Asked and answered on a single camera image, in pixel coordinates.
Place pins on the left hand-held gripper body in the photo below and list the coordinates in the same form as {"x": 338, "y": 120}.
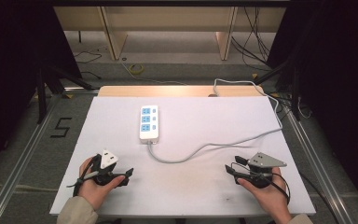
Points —
{"x": 105, "y": 161}

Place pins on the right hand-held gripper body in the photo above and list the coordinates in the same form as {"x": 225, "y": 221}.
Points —
{"x": 262, "y": 161}

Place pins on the person's left hand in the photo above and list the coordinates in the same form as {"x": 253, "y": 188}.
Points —
{"x": 90, "y": 189}

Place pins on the person's right hand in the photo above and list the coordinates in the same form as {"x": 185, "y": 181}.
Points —
{"x": 272, "y": 199}

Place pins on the white table cover sheet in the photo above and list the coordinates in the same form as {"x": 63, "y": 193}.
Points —
{"x": 180, "y": 174}

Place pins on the white power strip blue sockets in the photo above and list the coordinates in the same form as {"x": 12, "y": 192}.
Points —
{"x": 149, "y": 124}

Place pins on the black metal stand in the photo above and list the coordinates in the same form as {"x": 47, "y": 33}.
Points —
{"x": 293, "y": 90}
{"x": 43, "y": 93}

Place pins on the black curtain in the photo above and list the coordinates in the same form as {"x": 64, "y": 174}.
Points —
{"x": 15, "y": 62}
{"x": 335, "y": 77}

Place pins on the light wooden shelf unit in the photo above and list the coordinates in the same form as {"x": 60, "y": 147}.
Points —
{"x": 167, "y": 21}

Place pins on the aluminium floor rail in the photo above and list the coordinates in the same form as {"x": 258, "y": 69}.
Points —
{"x": 18, "y": 161}
{"x": 320, "y": 168}

